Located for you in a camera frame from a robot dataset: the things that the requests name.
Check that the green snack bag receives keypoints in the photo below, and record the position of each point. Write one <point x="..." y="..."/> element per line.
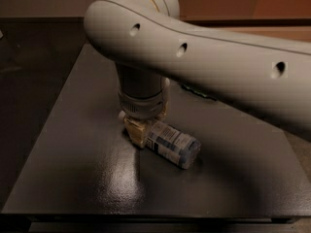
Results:
<point x="197" y="93"/>

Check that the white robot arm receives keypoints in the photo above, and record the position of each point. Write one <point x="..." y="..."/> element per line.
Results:
<point x="267" y="78"/>

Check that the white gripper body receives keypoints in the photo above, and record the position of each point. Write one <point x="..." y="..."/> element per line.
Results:
<point x="142" y="108"/>

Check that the blue plastic water bottle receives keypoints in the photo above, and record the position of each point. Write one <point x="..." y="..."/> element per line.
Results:
<point x="174" y="145"/>

